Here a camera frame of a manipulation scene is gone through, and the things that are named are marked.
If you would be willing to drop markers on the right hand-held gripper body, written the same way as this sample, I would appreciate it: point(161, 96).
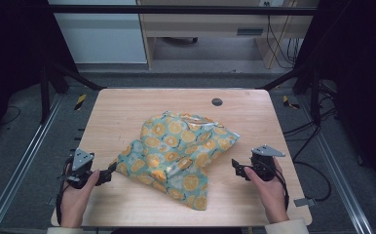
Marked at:
point(264, 162)

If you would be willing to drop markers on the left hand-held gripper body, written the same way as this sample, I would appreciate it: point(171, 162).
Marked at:
point(80, 162)

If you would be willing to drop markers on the teal bag with orange print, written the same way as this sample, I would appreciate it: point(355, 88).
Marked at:
point(173, 152)

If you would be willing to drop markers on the person's right hand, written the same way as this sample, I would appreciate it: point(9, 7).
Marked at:
point(272, 198)

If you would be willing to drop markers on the person's left hand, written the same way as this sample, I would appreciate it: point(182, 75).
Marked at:
point(74, 204)

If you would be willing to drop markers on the yellow black tape piece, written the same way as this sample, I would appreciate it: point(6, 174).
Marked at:
point(287, 102)
point(80, 101)

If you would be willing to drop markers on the grey round table grommet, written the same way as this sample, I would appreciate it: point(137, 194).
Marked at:
point(217, 102)

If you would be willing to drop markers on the black curtain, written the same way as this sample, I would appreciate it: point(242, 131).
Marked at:
point(364, 81)
point(10, 58)

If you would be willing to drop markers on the white cabinet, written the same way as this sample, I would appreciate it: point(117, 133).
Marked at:
point(101, 35)

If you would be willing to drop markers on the light wooden desk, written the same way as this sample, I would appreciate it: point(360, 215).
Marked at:
point(202, 24)

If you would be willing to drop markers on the grey metal bracket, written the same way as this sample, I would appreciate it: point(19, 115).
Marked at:
point(50, 201)
point(304, 202)

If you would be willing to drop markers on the aluminium floor rail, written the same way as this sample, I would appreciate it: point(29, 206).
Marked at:
point(23, 156)
point(338, 169)

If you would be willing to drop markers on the black frame strut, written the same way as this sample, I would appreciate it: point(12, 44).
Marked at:
point(75, 78)
point(312, 94)

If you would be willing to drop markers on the black horizontal frame bar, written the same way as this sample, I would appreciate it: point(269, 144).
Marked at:
point(176, 10)

